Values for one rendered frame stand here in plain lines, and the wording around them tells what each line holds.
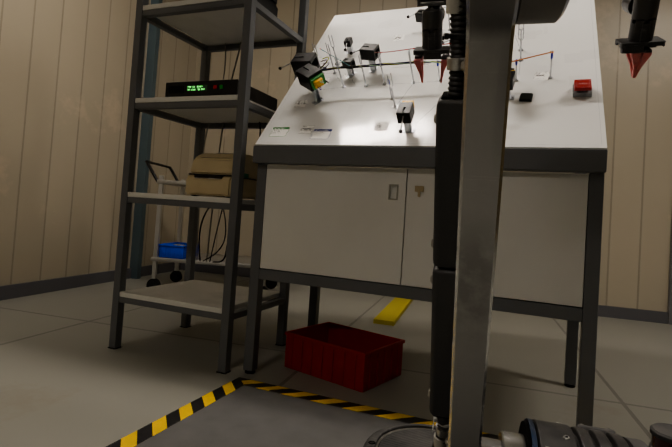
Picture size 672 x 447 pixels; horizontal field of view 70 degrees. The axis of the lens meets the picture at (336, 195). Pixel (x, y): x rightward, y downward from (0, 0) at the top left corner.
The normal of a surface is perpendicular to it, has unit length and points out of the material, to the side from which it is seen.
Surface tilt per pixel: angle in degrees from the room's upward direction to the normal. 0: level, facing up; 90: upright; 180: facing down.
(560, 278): 90
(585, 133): 49
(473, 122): 115
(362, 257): 90
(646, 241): 90
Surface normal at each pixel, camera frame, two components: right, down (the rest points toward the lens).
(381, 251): -0.37, -0.06
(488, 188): -0.27, 0.38
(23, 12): 0.96, 0.05
